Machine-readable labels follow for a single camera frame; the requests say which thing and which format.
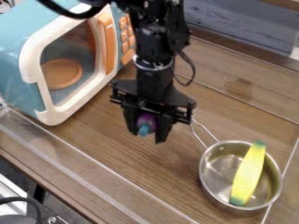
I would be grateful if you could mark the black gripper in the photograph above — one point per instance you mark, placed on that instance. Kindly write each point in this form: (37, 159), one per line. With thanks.
(152, 94)

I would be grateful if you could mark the purple toy eggplant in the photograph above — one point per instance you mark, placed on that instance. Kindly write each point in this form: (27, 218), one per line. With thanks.
(146, 124)

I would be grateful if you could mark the silver pot with wire handle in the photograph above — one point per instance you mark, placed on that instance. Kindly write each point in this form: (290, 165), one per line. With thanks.
(218, 166)

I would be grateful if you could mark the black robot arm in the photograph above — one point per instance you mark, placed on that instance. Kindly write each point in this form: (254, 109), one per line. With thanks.
(160, 26)

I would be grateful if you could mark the orange microwave turntable plate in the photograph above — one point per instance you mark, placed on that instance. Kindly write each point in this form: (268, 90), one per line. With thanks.
(62, 73)

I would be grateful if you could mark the blue toy microwave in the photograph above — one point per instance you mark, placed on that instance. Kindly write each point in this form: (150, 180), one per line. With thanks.
(37, 35)

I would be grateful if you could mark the yellow toy corn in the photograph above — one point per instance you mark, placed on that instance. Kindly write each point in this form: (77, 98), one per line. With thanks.
(249, 174)

